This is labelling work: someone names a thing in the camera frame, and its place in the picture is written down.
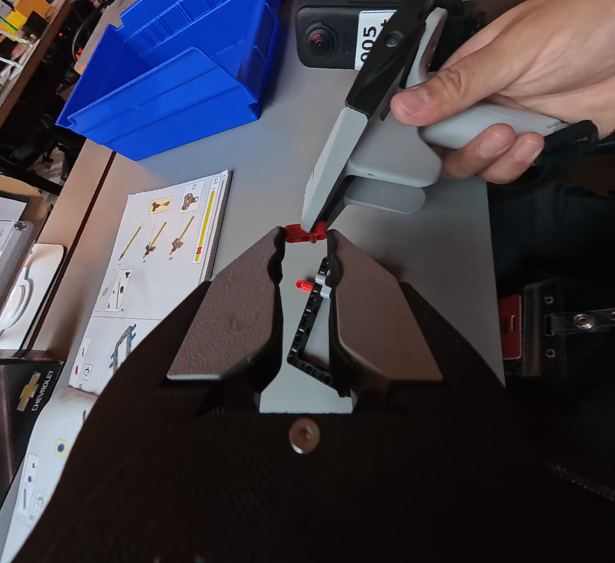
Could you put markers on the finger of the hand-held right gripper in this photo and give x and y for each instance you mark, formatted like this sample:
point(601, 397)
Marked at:
point(336, 164)
point(343, 200)

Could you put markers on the black lego frame assembly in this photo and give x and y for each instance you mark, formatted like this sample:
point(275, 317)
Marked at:
point(300, 332)

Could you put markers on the person's black jacket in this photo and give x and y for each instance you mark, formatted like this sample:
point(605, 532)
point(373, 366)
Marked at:
point(552, 236)

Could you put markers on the black lego car box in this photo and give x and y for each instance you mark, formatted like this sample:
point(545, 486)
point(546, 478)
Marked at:
point(24, 404)

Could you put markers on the lego instruction booklet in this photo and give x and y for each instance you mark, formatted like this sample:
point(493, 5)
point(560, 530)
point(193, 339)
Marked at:
point(158, 245)

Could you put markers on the thin red three-hole lego beam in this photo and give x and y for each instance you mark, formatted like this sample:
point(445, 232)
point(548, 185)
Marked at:
point(298, 234)

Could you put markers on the person's right hand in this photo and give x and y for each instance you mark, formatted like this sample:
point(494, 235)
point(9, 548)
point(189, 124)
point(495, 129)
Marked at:
point(552, 53)

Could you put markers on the yellow storage box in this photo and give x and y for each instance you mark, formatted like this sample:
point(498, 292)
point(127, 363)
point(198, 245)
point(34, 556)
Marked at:
point(31, 5)

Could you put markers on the black leather badge holder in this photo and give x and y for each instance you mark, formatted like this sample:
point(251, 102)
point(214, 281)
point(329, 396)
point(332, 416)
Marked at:
point(538, 332)

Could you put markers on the blue plastic bin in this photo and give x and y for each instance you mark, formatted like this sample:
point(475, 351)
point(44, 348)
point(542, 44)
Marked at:
point(168, 92)

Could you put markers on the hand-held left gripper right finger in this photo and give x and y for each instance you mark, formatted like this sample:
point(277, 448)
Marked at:
point(384, 327)

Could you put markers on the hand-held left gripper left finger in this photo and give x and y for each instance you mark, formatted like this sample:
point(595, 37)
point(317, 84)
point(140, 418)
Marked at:
point(226, 327)

